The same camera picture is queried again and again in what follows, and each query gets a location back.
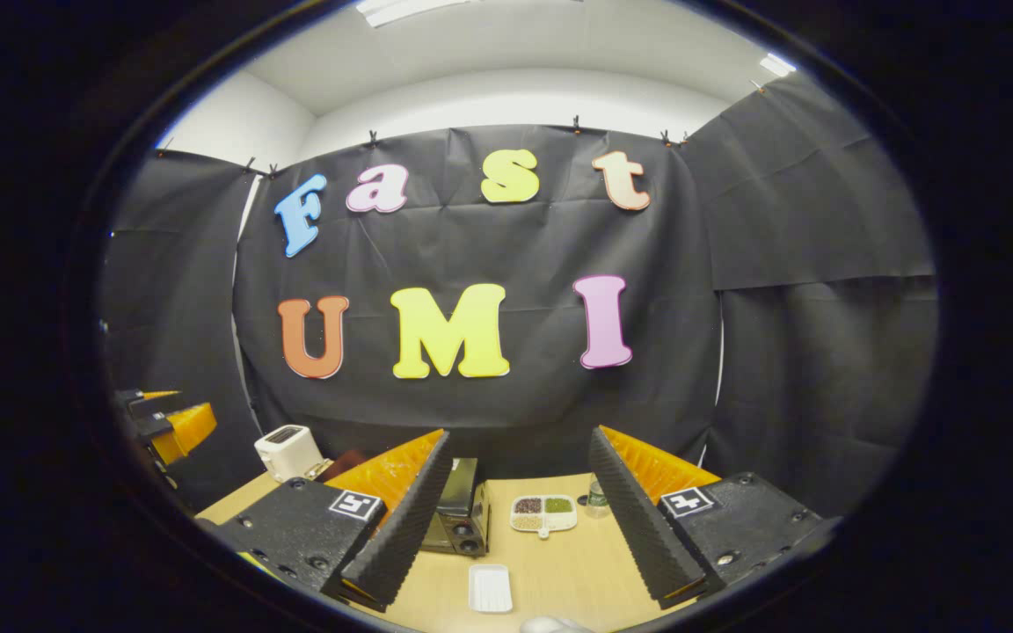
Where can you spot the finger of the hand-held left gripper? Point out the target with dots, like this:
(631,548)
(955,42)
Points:
(190,426)
(133,400)

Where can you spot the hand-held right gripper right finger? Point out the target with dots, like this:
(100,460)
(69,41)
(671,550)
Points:
(638,527)

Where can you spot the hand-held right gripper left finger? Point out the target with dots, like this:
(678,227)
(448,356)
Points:
(410,527)

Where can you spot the black electric oven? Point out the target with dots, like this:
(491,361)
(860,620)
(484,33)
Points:
(462,514)

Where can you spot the clear plastic water bottle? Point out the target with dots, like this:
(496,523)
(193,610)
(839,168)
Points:
(596,497)

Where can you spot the white divided grain plate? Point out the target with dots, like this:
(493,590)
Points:
(543,514)

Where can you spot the white rectangular tray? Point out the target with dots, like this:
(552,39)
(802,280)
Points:
(490,587)

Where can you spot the white toaster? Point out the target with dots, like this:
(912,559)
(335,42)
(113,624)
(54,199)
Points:
(288,450)

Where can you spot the black backdrop cloth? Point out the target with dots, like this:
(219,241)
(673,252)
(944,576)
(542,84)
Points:
(489,246)

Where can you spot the ceiling light panel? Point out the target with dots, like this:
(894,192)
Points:
(777,64)
(410,9)

